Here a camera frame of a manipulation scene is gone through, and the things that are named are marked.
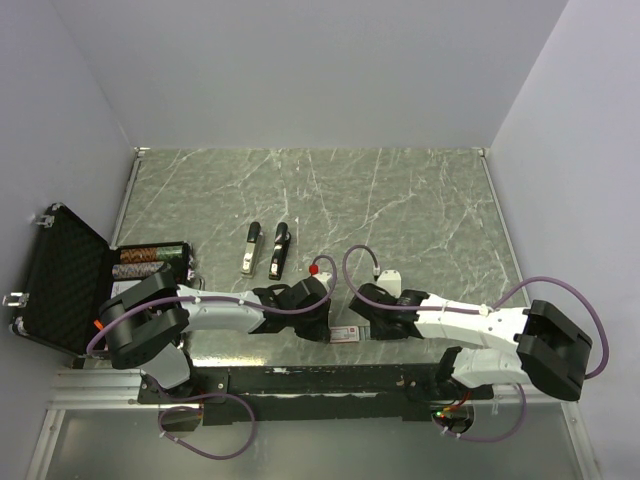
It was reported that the aluminium frame rail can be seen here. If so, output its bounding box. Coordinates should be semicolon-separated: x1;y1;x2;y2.
47;369;142;410

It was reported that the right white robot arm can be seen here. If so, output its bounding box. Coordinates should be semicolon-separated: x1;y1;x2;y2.
349;283;592;402

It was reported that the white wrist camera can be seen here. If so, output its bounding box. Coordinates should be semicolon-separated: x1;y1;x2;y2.
309;264;334;291
373;266;402;298

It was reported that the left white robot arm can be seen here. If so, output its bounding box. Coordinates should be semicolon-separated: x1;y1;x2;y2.
87;273;336;402

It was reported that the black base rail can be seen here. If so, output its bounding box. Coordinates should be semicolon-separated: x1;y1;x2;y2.
138;363;494;426

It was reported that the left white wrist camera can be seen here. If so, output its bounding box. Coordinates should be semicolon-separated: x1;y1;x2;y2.
309;264;334;291

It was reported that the red white staple box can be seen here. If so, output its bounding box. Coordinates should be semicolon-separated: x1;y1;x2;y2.
330;326;360;344

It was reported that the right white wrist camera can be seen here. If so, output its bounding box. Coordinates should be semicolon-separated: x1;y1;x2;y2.
373;266;402;298

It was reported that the silver stapler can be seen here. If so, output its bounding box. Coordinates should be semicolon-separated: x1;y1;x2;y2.
240;221;264;277

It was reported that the black poker chip case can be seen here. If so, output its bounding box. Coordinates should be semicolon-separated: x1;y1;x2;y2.
3;203;195;357

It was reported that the black stapler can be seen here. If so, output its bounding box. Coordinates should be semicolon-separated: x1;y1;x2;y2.
268;222;291;280

